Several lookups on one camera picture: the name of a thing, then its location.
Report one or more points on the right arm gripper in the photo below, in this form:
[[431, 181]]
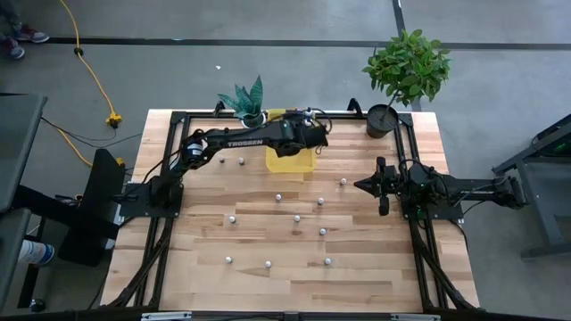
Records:
[[392, 183]]

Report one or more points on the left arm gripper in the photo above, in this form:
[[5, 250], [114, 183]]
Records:
[[308, 136]]

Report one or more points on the large purple food coloring bottle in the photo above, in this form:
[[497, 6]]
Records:
[[308, 121]]

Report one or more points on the small dark red coloring bottle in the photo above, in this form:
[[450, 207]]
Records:
[[320, 201]]

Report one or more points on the small bottle with green label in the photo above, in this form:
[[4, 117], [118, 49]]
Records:
[[278, 196]]

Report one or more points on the small red bottle orange label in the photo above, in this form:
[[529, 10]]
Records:
[[267, 264]]

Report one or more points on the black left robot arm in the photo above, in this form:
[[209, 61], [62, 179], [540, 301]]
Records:
[[241, 142]]

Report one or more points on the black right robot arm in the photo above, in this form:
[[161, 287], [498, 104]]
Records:
[[473, 191]]

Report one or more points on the yellow translucent plastic bin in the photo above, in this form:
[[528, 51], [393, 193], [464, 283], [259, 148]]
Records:
[[290, 165]]

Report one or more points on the white plant pot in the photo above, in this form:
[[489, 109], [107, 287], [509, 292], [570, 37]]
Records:
[[263, 120]]

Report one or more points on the black plant pot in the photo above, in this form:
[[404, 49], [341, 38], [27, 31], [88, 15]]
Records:
[[379, 129]]

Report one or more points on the green snake plant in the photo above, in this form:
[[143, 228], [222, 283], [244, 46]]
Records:
[[247, 100]]

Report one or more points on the leafy green small tree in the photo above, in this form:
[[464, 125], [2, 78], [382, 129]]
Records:
[[408, 67]]

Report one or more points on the black metal cart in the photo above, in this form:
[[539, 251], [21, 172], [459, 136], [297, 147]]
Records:
[[542, 200]]

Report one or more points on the black equipment stand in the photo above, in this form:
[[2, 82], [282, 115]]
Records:
[[102, 187]]

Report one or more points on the dark grey desk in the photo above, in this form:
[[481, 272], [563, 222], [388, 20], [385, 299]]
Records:
[[20, 147], [11, 254]]

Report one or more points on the person's foot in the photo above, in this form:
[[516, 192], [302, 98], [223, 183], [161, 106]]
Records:
[[31, 35], [12, 48], [35, 252]]

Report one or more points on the black caster wheel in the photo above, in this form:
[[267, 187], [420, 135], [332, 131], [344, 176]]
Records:
[[37, 305]]

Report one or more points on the person's leg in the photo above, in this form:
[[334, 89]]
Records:
[[9, 11]]

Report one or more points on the black aluminium frame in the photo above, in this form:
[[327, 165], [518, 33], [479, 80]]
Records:
[[177, 117]]

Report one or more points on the silver metal bracket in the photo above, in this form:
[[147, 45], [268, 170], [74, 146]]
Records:
[[415, 317], [166, 316]]

